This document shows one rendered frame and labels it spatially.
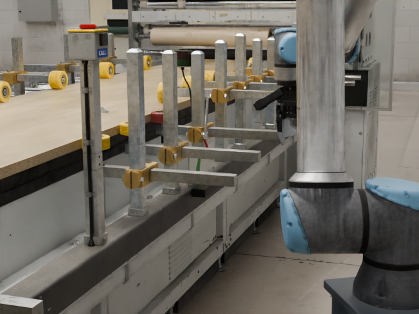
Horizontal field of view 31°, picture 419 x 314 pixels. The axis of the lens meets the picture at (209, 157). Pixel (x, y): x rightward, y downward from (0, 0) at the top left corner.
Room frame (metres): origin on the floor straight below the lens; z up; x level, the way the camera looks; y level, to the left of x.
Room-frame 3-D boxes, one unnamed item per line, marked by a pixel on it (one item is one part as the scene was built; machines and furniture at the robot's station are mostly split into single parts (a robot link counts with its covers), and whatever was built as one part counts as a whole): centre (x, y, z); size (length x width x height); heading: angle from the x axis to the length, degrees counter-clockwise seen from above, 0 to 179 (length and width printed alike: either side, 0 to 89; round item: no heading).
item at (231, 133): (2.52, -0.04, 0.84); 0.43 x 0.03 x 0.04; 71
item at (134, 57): (2.03, 0.20, 0.92); 0.03 x 0.03 x 0.48; 71
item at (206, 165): (2.47, 0.02, 0.75); 0.26 x 0.01 x 0.10; 161
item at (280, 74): (2.45, -0.26, 1.05); 0.10 x 0.09 x 0.05; 161
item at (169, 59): (2.27, 0.12, 0.90); 0.03 x 0.03 x 0.48; 71
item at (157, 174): (2.05, 0.14, 0.81); 0.43 x 0.03 x 0.04; 71
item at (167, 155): (2.29, 0.11, 0.82); 0.13 x 0.06 x 0.05; 161
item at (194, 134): (2.53, 0.03, 0.85); 0.13 x 0.06 x 0.05; 161
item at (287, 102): (2.44, -0.26, 0.97); 0.09 x 0.08 x 0.12; 71
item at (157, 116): (2.59, 0.16, 0.85); 0.08 x 0.08 x 0.11
